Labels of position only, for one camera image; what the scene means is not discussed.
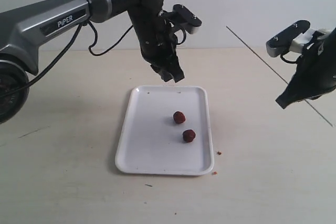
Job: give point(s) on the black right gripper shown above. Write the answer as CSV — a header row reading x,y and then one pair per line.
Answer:
x,y
315,73

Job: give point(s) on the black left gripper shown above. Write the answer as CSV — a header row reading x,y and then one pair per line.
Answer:
x,y
156,46

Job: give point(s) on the red meatball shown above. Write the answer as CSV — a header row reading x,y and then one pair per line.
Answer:
x,y
189,136
179,117

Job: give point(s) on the thin metal skewer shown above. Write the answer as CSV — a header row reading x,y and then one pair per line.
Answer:
x,y
282,71

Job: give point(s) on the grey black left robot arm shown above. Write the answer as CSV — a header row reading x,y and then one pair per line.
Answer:
x,y
25,29

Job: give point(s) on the white plastic tray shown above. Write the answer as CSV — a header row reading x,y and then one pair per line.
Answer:
x,y
152,143

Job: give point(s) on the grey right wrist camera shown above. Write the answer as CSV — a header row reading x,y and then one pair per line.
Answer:
x,y
294,38

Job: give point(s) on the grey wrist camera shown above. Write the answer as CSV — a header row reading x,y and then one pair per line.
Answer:
x,y
182,19
294,38

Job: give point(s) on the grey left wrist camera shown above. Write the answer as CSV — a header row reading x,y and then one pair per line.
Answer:
x,y
182,19

